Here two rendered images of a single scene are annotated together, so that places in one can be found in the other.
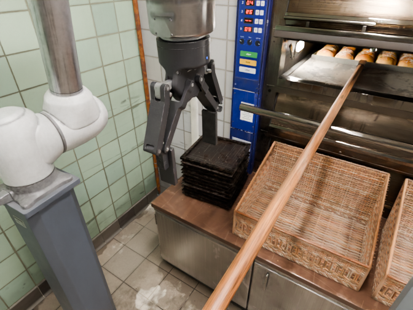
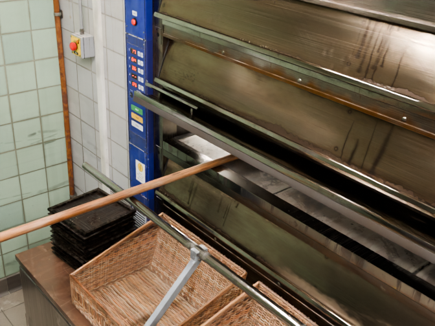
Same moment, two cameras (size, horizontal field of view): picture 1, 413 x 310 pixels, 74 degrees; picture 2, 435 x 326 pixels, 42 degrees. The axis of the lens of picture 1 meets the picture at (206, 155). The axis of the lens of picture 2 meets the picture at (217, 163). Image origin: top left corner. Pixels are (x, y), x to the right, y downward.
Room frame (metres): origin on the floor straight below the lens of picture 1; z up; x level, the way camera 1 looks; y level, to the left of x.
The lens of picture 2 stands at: (-0.74, -1.19, 2.21)
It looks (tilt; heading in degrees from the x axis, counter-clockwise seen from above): 27 degrees down; 16
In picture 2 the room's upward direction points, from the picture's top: 3 degrees clockwise
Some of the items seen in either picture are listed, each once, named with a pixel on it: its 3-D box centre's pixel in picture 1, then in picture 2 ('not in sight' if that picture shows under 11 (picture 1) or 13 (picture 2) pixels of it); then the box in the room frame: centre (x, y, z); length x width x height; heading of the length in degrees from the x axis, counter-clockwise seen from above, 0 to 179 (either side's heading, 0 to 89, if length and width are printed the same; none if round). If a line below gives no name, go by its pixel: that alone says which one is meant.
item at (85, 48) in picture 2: not in sight; (82, 44); (1.61, 0.18, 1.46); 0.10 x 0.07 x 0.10; 58
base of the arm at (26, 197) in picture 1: (26, 181); not in sight; (0.71, 0.60, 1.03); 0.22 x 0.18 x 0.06; 151
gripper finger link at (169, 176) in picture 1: (166, 165); not in sight; (0.35, 0.06, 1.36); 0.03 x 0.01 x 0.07; 60
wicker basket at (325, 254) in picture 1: (309, 203); (155, 288); (0.93, -0.48, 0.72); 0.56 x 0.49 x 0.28; 58
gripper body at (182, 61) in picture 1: (185, 68); not in sight; (0.41, 0.03, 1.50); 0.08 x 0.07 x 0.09; 150
